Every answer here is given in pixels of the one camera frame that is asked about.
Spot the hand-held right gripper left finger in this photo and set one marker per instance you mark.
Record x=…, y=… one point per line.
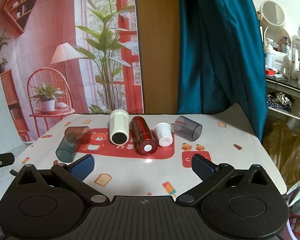
x=82, y=167

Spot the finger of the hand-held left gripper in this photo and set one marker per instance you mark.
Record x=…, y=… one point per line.
x=3, y=159

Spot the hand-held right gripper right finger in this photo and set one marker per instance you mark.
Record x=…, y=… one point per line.
x=203, y=167

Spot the blue-grey transparent cup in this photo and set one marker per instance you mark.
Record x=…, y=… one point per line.
x=66, y=148

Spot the brown transparent cup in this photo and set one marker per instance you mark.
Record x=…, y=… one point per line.
x=80, y=134

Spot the grey transparent cup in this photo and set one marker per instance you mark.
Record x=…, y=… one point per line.
x=187, y=128

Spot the small white cup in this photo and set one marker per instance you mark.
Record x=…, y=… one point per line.
x=162, y=134

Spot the white cup with black base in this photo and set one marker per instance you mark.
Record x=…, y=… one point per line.
x=118, y=126

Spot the red glossy cup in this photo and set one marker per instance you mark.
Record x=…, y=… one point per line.
x=143, y=136

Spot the printed bear tablecloth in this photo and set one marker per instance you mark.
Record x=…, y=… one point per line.
x=145, y=175

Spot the yellow plastic bag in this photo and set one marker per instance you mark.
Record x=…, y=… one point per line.
x=285, y=150

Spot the red packet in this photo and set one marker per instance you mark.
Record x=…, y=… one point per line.
x=298, y=227

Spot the small red box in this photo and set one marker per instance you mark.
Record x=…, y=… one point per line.
x=270, y=72

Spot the teal curtain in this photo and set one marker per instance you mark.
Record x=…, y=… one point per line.
x=215, y=50

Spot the white shelf cart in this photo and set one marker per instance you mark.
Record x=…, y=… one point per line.
x=290, y=85

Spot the white pump bottle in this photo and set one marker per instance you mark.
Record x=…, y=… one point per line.
x=268, y=55

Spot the wooden panel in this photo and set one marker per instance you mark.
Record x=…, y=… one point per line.
x=156, y=45

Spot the round white vanity mirror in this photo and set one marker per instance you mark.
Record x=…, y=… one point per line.
x=273, y=12

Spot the printed room wall tapestry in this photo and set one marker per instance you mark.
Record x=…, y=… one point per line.
x=52, y=55

